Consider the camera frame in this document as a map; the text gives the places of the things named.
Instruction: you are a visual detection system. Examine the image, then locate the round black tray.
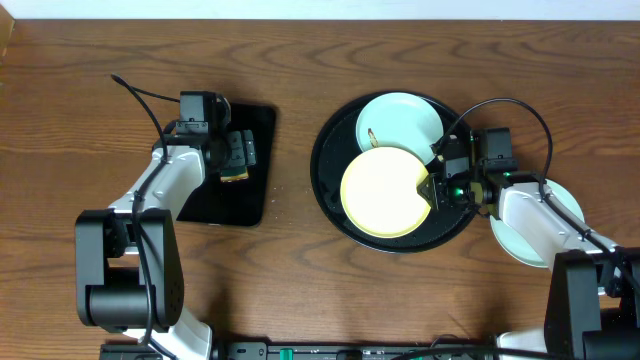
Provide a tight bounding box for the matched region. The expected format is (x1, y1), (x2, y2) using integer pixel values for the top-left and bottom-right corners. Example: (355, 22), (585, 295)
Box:
(310, 92), (476, 253)

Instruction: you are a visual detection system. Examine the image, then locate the light green plate with stain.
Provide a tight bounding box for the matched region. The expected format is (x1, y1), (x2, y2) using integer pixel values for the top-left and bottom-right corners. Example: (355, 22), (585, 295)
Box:
(355, 92), (444, 165)

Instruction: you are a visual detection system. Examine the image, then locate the left black cable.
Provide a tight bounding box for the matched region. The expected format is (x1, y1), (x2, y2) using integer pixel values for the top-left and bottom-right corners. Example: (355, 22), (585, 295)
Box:
(110, 73), (182, 166)

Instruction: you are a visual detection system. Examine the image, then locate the right black cable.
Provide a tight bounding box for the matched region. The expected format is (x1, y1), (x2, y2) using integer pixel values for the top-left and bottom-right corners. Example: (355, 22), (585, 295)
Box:
(432, 97), (640, 281)

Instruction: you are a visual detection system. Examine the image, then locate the black rectangular tray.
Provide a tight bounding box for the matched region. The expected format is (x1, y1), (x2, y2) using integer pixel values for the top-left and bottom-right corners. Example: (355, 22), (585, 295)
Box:
(177, 103), (277, 227)

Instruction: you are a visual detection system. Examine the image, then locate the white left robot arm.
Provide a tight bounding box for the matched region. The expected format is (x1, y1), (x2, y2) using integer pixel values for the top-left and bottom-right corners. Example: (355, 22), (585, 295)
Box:
(75, 105), (276, 359)

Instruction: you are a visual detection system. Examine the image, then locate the black cable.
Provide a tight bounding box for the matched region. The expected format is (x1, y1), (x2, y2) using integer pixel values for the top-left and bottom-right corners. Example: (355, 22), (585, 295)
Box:
(110, 73), (182, 166)
(432, 97), (640, 281)

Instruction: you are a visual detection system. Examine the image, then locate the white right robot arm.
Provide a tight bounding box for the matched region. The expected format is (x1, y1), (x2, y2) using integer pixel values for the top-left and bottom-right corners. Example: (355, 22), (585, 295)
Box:
(417, 137), (639, 359)

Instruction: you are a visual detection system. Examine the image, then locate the green yellow sponge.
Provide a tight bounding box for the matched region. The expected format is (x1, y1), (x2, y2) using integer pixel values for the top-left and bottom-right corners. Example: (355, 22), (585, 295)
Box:
(220, 166), (249, 183)

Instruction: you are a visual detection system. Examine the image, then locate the yellow plate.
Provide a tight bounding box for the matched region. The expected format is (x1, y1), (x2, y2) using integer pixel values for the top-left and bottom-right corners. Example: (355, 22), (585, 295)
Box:
(340, 147), (431, 238)

